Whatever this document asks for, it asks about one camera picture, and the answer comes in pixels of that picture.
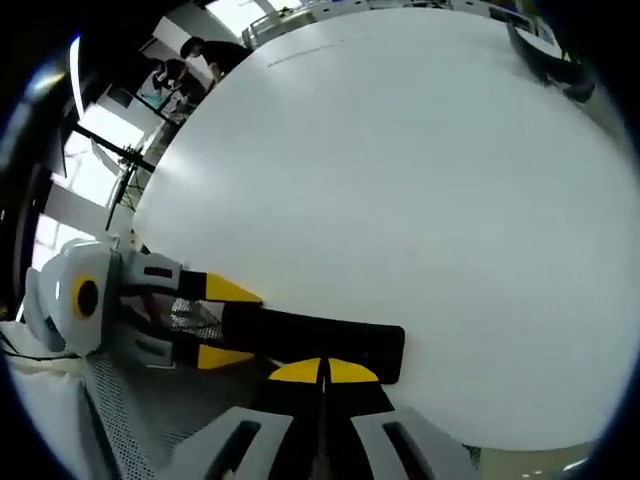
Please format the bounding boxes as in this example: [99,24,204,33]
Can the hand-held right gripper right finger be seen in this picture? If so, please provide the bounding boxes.
[321,357,479,480]

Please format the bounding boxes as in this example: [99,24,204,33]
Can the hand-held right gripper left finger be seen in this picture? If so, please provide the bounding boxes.
[172,357,326,480]

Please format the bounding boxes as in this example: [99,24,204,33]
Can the black remote control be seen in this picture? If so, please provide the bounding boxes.
[221,303,406,386]

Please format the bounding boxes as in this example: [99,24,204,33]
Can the grey mesh panel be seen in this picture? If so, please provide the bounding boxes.
[79,294,281,480]

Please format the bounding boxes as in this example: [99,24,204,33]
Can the black tripod stand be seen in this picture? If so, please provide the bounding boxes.
[73,123,161,234]

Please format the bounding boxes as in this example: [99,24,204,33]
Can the row of white office desks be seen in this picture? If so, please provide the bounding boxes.
[240,0,381,50]

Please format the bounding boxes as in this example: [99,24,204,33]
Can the black curved headset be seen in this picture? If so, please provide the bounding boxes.
[504,20,597,105]

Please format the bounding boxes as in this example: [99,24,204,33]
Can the thin black cable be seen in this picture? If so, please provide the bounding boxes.
[0,337,81,362]

